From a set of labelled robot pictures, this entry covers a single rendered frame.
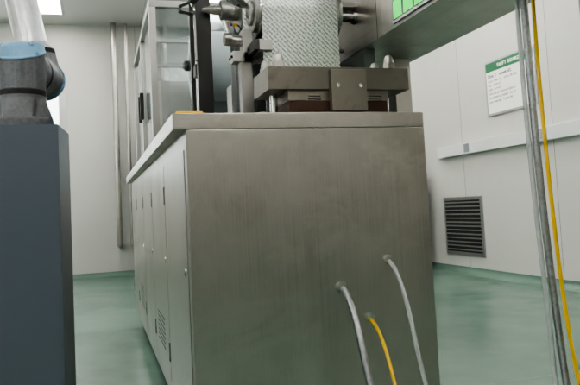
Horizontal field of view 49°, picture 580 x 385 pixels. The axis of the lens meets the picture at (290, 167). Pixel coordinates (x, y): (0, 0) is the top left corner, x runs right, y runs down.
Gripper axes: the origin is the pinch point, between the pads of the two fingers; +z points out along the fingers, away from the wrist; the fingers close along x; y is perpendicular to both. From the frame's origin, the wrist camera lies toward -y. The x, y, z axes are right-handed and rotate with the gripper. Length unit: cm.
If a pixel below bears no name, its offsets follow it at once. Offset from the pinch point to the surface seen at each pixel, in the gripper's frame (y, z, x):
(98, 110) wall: 21, -68, 551
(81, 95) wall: 22, -92, 551
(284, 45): -2.8, 17.0, -5.0
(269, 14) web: 1.7, 8.1, -5.0
